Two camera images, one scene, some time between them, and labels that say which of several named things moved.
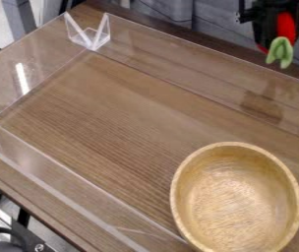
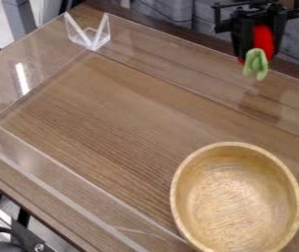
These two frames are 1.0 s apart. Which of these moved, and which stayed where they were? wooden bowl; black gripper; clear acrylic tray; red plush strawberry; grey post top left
Moved: black gripper; red plush strawberry
Stayed: wooden bowl; grey post top left; clear acrylic tray
